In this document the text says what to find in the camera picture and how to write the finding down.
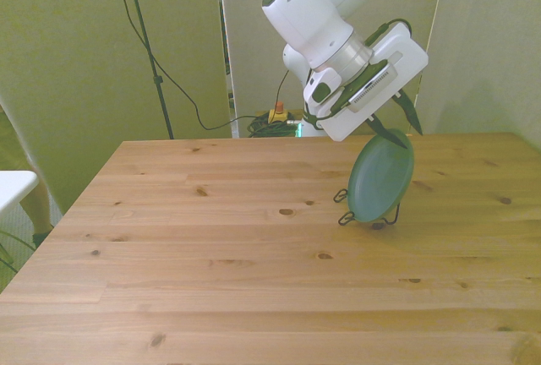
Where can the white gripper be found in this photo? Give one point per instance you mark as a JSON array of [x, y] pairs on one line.
[[408, 56]]

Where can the green round plate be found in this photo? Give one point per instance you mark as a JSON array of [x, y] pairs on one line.
[[376, 179]]

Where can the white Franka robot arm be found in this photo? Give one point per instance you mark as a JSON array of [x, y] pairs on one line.
[[304, 14]]

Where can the yellow emergency stop button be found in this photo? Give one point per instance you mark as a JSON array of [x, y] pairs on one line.
[[279, 116]]

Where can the black thin tripod pole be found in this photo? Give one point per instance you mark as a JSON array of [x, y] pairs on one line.
[[145, 39]]

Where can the white side table wooden leg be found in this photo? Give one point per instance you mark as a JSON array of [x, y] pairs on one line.
[[12, 187]]

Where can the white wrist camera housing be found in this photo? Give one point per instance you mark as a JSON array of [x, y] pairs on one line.
[[374, 84]]

